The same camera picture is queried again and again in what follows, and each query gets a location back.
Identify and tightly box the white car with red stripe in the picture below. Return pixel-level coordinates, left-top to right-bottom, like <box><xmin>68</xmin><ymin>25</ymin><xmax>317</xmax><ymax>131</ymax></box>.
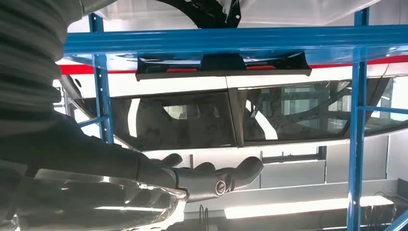
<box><xmin>52</xmin><ymin>54</ymin><xmax>408</xmax><ymax>160</ymax></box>

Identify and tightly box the blue metal shelf rack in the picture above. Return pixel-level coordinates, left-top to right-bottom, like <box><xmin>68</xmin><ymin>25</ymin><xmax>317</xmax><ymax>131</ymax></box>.
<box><xmin>64</xmin><ymin>6</ymin><xmax>408</xmax><ymax>231</ymax></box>

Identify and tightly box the black curved plastic part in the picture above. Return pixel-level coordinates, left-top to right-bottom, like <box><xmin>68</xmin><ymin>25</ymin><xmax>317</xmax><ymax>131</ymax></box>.
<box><xmin>156</xmin><ymin>0</ymin><xmax>242</xmax><ymax>29</ymax></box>

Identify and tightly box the ceiling strip light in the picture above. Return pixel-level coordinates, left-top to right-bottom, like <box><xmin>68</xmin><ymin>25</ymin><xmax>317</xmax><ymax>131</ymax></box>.
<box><xmin>224</xmin><ymin>196</ymin><xmax>394</xmax><ymax>220</ymax></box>

